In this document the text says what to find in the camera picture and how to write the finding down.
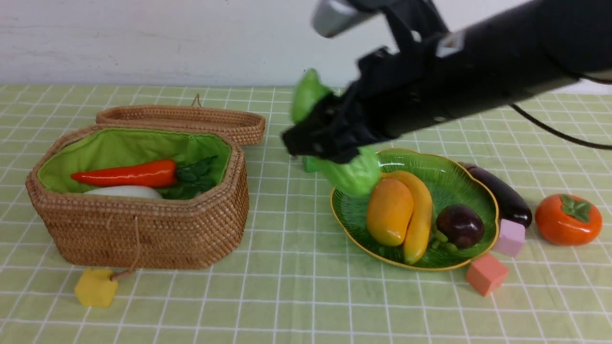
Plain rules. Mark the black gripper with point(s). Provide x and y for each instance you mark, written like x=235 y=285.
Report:
x=383 y=104

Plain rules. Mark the green toy cucumber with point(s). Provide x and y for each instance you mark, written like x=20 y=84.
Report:
x=355 y=179

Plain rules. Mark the orange yellow toy mango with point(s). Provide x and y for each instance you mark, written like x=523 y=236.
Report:
x=389 y=212

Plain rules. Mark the yellow toy banana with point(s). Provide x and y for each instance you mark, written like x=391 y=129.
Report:
x=419 y=228

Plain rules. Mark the purple toy mangosteen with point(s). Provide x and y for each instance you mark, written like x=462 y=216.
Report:
x=458 y=227

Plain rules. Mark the red toy chili pepper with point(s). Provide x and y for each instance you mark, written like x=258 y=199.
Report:
x=129 y=174

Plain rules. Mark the dark purple toy eggplant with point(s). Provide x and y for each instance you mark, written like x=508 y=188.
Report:
x=511 y=204

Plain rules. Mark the white toy radish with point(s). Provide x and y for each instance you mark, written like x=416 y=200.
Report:
x=133 y=191

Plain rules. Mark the orange toy persimmon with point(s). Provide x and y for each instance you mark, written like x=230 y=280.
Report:
x=568 y=220

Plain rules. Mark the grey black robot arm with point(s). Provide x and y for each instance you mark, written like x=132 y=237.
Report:
x=437 y=75

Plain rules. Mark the green cube block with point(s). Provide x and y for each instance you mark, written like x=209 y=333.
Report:
x=309 y=164

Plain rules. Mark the woven wicker basket lid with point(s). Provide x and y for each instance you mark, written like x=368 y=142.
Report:
x=241 y=127

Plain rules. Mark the green checkered tablecloth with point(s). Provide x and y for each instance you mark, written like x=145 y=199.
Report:
x=296 y=278

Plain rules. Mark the salmon red cube block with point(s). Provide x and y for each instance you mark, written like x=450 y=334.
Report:
x=486 y=274

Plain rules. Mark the pink cube block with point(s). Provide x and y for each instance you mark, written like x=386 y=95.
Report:
x=511 y=238

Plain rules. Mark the green fabric basket lining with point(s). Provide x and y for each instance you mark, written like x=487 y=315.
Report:
x=117 y=146

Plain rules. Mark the woven wicker basket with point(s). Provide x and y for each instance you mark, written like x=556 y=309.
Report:
x=121 y=232

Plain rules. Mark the yellow cube block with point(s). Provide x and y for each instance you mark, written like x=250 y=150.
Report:
x=96 y=288

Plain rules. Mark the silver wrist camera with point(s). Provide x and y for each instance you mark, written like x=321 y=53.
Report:
x=333 y=17

